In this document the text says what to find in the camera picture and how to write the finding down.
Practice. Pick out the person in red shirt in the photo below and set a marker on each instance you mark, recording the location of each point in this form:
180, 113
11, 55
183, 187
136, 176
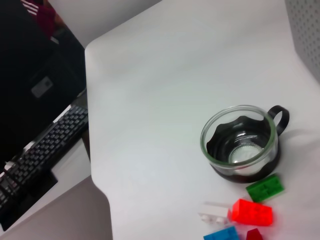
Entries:
46, 15

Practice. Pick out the grey perforated storage basket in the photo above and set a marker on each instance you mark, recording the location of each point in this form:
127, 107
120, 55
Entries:
307, 32

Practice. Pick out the green toy brick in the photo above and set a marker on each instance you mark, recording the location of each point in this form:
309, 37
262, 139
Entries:
265, 188

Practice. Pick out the dark red toy brick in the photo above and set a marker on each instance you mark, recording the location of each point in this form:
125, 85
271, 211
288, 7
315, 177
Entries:
254, 235

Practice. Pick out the white toy brick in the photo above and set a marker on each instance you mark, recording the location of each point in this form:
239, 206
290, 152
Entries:
215, 212

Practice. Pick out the blue flat toy brick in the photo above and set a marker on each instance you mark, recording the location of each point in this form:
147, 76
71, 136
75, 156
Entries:
221, 234

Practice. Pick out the black computer monitor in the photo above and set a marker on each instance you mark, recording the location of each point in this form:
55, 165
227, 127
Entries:
25, 62

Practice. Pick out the black computer keyboard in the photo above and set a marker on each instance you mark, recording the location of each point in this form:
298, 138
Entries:
50, 140

